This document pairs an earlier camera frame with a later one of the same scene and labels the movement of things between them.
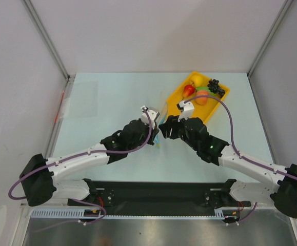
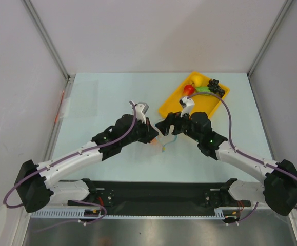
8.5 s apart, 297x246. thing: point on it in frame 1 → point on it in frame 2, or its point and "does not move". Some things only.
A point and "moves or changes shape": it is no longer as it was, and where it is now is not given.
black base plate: x=159 y=196 does not move
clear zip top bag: x=163 y=115 moves or changes shape
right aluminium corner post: x=272 y=33 does not move
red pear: x=188 y=90 does not move
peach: x=201 y=101 moves or changes shape
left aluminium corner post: x=35 y=16 does not move
